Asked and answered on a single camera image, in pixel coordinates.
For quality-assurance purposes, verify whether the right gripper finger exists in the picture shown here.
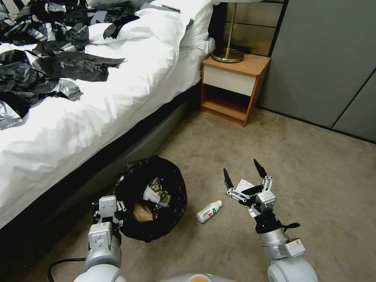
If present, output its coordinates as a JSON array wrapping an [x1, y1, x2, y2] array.
[[223, 168, 248, 204], [253, 158, 274, 193]]

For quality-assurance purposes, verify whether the trash bin with black bag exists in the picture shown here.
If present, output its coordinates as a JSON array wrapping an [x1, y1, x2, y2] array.
[[114, 156, 188, 243]]

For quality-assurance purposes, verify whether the crumpled white tissue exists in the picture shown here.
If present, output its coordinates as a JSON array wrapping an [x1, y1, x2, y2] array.
[[234, 178, 254, 193]]

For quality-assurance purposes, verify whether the brown paper bag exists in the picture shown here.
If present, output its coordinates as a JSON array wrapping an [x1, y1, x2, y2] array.
[[134, 202, 154, 221]]

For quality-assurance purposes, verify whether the white plastic bottle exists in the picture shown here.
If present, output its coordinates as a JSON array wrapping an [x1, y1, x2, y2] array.
[[197, 200, 223, 224]]

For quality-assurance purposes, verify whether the crumpled gold and white wrapper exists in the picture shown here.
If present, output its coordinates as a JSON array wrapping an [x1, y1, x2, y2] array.
[[143, 179, 172, 206]]

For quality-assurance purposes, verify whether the grey bed base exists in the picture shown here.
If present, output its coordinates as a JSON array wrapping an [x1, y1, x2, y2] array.
[[0, 82, 203, 265]]

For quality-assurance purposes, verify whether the wooden nightstand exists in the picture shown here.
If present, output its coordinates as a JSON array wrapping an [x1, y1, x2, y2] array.
[[200, 55, 272, 128]]

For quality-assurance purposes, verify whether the white robot front shell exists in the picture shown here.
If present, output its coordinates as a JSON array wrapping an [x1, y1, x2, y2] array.
[[164, 273, 224, 282]]

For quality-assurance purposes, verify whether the white nightstand drawer front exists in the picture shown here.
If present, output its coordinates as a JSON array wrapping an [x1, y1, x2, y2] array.
[[203, 65, 259, 97]]

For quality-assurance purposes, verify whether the white duvet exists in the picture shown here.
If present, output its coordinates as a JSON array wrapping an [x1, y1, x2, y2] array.
[[0, 5, 206, 228]]

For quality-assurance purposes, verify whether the brass table lamp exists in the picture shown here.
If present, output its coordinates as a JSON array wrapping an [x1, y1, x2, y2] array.
[[210, 0, 259, 64]]

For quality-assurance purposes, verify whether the grey plastic bag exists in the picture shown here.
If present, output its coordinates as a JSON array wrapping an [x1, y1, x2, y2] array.
[[0, 101, 24, 130]]

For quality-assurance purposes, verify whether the crumpled black and grey bag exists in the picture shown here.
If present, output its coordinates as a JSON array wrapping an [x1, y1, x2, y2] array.
[[0, 49, 84, 118]]

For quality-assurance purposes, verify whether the large flat black plastic bag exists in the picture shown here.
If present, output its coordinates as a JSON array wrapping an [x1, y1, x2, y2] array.
[[25, 44, 126, 83]]

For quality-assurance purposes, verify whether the white pillow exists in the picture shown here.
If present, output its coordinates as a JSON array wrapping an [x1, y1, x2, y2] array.
[[134, 0, 214, 51]]

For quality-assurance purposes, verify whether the black plastic bag strip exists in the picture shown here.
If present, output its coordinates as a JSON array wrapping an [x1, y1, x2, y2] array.
[[103, 13, 141, 40]]

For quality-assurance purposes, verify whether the crumpled black plastic bag pile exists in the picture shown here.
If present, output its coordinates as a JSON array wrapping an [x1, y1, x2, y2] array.
[[0, 0, 90, 51]]

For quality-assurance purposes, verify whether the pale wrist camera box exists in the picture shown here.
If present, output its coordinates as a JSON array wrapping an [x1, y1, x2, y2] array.
[[255, 190, 278, 213], [98, 195, 119, 224]]

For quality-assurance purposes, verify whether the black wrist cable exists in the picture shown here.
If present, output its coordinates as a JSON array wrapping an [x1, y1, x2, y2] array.
[[279, 222, 301, 233]]

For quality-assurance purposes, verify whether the black power cable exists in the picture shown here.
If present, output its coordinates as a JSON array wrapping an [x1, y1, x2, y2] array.
[[48, 257, 89, 282]]

